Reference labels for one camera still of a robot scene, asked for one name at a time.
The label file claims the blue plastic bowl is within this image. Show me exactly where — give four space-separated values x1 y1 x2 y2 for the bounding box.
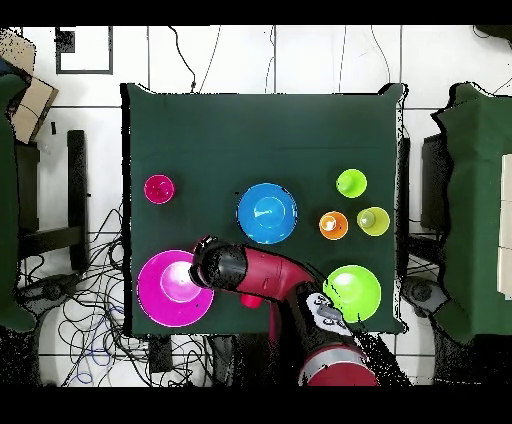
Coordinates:
235 182 299 246

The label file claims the large pink plastic bowl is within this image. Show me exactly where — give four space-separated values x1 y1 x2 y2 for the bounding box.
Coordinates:
136 249 216 328

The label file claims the white boxes stack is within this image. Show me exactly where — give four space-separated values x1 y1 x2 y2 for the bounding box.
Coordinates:
496 153 512 301

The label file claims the dark green tablecloth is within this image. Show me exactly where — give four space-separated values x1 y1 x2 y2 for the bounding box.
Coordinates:
119 82 409 337

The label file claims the orange plastic cup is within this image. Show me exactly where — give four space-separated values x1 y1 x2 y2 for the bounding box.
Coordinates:
318 210 350 242

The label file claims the magenta plastic cup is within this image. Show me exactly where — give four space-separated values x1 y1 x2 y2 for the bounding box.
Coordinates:
143 174 176 206

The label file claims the light green plastic cup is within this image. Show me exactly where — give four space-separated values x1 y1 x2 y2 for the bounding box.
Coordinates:
335 168 368 200

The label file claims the yellow plastic cup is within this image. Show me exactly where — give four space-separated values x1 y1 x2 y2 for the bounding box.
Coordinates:
356 206 391 238

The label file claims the large green plastic bowl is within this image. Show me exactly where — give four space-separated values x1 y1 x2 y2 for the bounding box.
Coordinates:
322 264 382 324

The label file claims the black box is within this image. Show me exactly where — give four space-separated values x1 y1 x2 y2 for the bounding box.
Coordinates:
419 133 451 233

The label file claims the grey rounded base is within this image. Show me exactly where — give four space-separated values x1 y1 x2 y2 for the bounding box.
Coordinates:
401 275 449 317

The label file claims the grey base with black knob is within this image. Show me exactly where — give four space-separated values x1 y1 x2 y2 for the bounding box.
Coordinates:
15 271 83 317

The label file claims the green cloth covered table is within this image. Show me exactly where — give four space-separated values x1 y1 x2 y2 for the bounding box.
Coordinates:
0 73 37 333
430 82 512 345

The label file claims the brown cardboard box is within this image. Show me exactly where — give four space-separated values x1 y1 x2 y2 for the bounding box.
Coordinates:
0 27 60 145

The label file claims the black floor cable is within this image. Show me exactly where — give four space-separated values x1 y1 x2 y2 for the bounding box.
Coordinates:
167 25 198 94

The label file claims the black stand frame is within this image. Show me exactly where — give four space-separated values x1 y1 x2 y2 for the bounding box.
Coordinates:
15 129 90 273

